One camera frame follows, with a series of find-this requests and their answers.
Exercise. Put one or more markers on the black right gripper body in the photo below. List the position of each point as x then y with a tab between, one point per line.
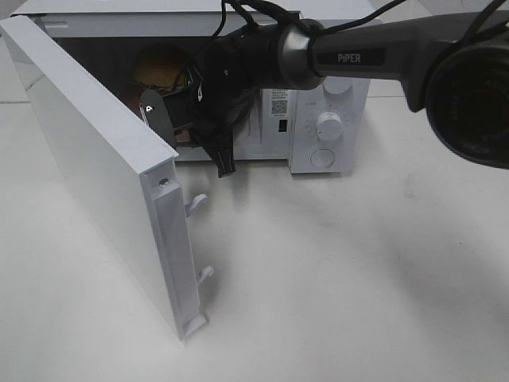
225	79

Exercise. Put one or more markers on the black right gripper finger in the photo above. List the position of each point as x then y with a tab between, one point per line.
154	108
221	152

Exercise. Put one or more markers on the pink round plate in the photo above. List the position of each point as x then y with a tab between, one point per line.
130	97

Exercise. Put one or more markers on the toy burger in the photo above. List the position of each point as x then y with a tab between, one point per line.
157	67

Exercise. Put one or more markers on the white microwave door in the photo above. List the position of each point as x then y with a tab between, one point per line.
122	173

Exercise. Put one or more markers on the round white door button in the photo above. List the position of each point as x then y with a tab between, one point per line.
322	158

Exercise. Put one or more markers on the white timer knob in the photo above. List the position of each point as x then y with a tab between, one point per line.
329	126

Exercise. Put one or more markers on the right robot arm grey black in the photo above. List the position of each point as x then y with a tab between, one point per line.
452	66

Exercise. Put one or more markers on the warning sticker with QR code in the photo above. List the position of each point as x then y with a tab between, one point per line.
281	102

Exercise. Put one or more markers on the upper white power knob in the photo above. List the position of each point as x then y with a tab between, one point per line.
337	85

